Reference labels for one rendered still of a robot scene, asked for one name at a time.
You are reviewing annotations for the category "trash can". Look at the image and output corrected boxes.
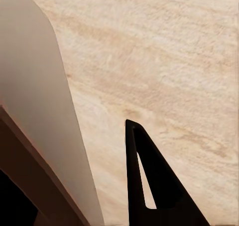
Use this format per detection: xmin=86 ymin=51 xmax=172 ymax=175
xmin=0 ymin=0 xmax=105 ymax=226

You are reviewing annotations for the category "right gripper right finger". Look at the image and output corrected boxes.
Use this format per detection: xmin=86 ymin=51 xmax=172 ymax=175
xmin=125 ymin=119 xmax=210 ymax=226

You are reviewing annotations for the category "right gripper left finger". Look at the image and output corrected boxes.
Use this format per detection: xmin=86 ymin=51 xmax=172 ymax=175
xmin=0 ymin=169 xmax=38 ymax=226

